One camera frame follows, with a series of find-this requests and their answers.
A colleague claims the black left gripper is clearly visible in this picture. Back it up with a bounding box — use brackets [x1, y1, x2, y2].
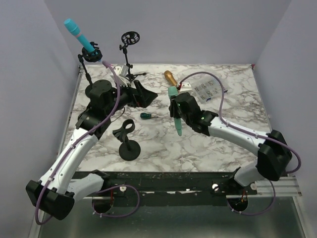
[106, 78, 157, 116]

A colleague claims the mint green microphone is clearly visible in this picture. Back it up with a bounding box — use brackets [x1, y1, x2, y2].
[168, 86, 182, 136]

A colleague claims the gold microphone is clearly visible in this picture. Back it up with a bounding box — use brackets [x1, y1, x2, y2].
[164, 70, 177, 87]

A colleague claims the black clip microphone stand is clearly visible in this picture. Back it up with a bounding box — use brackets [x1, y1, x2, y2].
[112, 119, 141, 161]

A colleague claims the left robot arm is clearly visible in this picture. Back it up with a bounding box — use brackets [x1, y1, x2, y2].
[26, 80, 158, 220]

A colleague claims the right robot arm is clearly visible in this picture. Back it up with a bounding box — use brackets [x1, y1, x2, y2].
[169, 92, 292, 194]

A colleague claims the black round base stand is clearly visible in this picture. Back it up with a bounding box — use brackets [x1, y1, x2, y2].
[77, 41, 105, 99]

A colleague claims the black tripod microphone stand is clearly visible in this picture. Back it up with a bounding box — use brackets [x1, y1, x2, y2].
[114, 31, 147, 82]

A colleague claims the blue microphone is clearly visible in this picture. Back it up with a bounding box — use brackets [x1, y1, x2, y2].
[64, 18, 101, 57]

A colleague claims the clear plastic screw box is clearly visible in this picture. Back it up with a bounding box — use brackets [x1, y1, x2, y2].
[191, 76, 222, 104]

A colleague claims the green handled screwdriver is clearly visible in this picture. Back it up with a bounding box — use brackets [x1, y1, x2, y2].
[140, 113, 156, 120]

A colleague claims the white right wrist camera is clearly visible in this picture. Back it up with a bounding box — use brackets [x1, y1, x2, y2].
[176, 81, 192, 94]

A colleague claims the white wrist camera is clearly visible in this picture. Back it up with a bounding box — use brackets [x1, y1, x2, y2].
[176, 81, 192, 94]
[113, 64, 131, 87]

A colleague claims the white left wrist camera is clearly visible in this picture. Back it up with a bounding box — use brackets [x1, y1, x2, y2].
[113, 64, 131, 87]

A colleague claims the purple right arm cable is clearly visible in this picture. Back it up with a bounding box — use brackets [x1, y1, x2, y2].
[178, 71, 303, 174]

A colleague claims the black front table rail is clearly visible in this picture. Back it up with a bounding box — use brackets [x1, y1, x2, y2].
[49, 171, 258, 206]

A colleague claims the aluminium table frame rail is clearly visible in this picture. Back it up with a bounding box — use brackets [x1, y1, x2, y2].
[28, 66, 84, 238]

